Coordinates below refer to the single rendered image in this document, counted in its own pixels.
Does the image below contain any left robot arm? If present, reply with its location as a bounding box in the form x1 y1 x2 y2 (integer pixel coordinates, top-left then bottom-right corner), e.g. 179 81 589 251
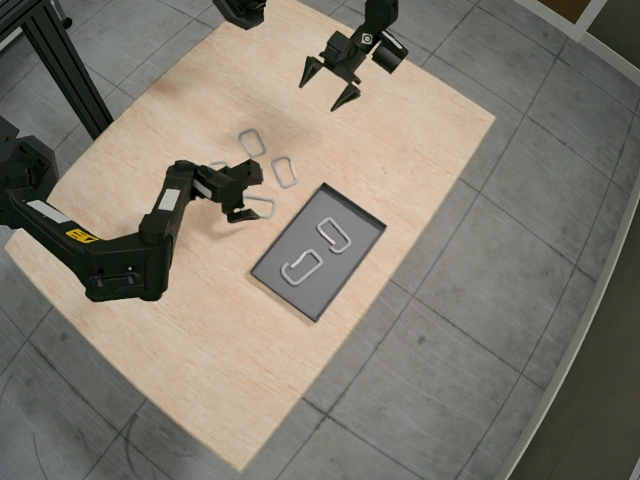
225 0 408 75

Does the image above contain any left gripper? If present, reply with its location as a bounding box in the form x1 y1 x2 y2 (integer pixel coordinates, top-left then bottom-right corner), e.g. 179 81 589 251
298 51 362 112

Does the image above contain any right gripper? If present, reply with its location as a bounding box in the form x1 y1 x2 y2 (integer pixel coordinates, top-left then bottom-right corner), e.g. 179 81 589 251
221 197 261 224

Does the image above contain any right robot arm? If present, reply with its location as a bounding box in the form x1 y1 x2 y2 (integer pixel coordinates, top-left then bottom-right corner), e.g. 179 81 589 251
0 141 264 303

